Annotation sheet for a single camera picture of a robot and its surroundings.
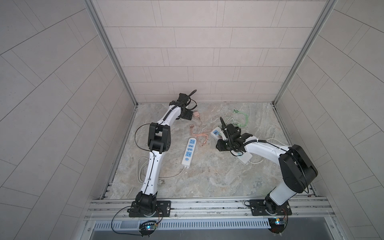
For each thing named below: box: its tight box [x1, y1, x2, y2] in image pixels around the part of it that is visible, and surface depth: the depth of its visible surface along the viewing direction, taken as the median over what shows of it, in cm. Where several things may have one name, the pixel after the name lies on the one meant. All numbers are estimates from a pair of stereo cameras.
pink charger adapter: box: [193, 110, 201, 120], surface depth 110 cm
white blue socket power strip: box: [181, 137, 197, 167], surface depth 90 cm
